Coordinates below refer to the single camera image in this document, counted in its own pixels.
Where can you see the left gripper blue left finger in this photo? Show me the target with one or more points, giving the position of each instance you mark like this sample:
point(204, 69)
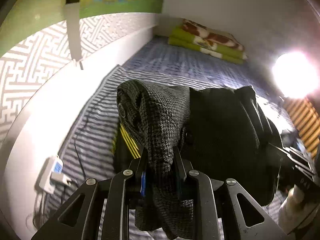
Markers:
point(143, 184)

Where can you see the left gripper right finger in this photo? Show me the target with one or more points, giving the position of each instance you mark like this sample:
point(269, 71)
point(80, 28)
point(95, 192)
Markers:
point(183, 165)

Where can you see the grey knitted garment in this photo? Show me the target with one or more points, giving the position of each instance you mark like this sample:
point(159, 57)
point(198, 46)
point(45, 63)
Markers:
point(155, 117)

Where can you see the black garment with yellow stripes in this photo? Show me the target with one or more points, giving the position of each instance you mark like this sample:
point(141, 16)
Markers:
point(125, 149)

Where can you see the wooden slatted panel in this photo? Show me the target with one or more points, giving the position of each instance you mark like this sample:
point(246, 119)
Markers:
point(306, 120)

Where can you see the striped grey bed sheet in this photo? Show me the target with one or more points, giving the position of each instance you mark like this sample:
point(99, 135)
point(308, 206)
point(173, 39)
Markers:
point(87, 150)

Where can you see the white power strip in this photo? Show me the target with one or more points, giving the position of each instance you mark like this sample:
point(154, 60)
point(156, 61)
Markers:
point(51, 174)

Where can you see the folded green floral blanket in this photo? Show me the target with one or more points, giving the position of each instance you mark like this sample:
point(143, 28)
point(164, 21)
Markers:
point(218, 44)

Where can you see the ring light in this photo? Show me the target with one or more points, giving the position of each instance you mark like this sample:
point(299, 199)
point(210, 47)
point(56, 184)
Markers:
point(295, 75)

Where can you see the black and white wall strip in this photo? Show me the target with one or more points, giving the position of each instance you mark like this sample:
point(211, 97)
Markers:
point(71, 13)

